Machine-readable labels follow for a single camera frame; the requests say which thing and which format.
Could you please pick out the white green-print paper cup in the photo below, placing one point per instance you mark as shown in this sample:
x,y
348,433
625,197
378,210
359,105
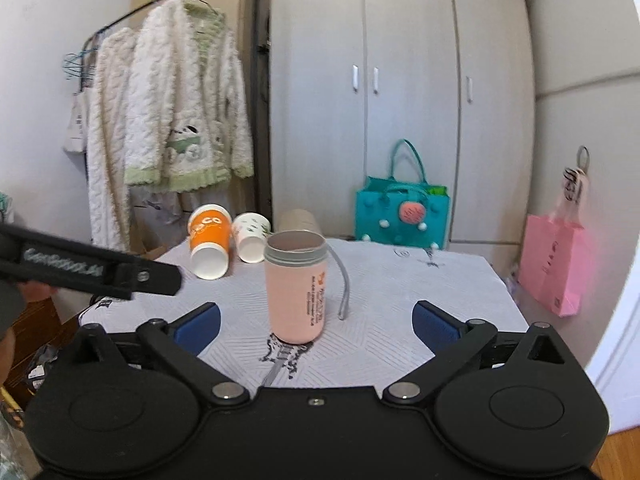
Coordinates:
x,y
250,245

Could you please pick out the white knit robe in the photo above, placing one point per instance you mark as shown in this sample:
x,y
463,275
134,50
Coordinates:
x,y
107,135

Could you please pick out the white fleece jacket green trim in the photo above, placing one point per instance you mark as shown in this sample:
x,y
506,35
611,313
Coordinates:
x,y
160,85

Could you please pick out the brown wooden cabinet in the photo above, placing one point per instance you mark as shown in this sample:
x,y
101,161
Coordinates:
x,y
35,330

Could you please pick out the person's left hand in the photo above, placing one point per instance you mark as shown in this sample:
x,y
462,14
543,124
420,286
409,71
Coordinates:
x,y
35,288

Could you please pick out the grey wardrobe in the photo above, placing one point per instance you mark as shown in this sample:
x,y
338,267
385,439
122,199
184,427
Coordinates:
x,y
410,35

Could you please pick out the metal wall hook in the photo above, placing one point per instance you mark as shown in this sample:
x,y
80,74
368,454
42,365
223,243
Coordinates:
x,y
583,152

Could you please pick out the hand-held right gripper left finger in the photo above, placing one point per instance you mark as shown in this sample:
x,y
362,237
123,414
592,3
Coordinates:
x,y
200,327

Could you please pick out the beige paper cup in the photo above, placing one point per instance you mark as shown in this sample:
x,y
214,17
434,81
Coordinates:
x,y
297,220

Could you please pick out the white patterned tablecloth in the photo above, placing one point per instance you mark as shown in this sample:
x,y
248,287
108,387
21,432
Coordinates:
x,y
380,300

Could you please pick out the black clothes rack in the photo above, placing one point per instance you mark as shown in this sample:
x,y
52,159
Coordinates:
x,y
262,110

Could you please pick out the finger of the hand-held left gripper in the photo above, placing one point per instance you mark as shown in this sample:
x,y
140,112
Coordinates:
x,y
155,280

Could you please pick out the pink paper bag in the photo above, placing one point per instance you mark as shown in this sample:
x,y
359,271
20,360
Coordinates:
x,y
550,260

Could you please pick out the grey printed pants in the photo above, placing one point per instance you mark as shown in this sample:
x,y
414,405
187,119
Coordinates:
x,y
165,210

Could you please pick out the teal felt tote bag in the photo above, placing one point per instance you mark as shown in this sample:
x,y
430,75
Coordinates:
x,y
380,215

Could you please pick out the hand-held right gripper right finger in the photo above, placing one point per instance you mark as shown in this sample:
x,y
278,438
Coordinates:
x,y
435,322

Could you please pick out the orange paper cup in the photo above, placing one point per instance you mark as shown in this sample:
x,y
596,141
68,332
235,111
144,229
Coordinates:
x,y
207,230

